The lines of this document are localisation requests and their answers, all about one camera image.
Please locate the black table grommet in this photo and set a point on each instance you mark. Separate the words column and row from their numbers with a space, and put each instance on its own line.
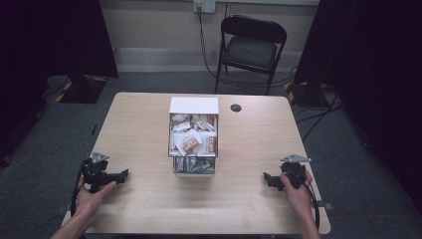
column 236, row 108

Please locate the pile of white brown packets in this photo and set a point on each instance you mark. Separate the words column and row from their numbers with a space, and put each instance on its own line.
column 192, row 136

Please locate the person's left hand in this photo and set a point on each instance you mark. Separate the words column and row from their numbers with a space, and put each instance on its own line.
column 89, row 199

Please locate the small black floor object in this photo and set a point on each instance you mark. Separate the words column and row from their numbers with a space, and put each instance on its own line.
column 94, row 129

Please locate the person's right hand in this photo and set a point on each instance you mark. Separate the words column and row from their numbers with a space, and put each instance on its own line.
column 298, row 197

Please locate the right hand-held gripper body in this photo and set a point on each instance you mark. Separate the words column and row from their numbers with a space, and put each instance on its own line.
column 293, row 171

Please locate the large clear drawer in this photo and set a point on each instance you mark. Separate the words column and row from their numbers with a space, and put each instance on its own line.
column 170, row 139

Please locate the white drawer cabinet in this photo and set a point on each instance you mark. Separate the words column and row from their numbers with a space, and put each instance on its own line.
column 194, row 105

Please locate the small clear drawer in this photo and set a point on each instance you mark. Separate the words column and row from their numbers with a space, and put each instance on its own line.
column 194, row 173

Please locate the striped-tape stand base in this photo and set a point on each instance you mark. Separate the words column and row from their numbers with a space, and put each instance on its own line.
column 78, row 88
column 303, row 94

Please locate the pile of silver packets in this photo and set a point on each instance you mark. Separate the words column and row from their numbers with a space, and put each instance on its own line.
column 194, row 165

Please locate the grey table edge clamp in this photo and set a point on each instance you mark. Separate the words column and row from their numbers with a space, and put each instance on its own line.
column 326, row 205

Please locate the dark curtain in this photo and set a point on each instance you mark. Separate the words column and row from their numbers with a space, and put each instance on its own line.
column 49, row 40
column 371, row 66

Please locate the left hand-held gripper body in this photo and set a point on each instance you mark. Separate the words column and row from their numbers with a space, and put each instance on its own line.
column 94, row 172

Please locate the white wall outlet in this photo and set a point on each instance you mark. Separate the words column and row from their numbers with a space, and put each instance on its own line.
column 204, row 6

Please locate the black folding chair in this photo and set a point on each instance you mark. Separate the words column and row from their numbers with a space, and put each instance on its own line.
column 250, row 49

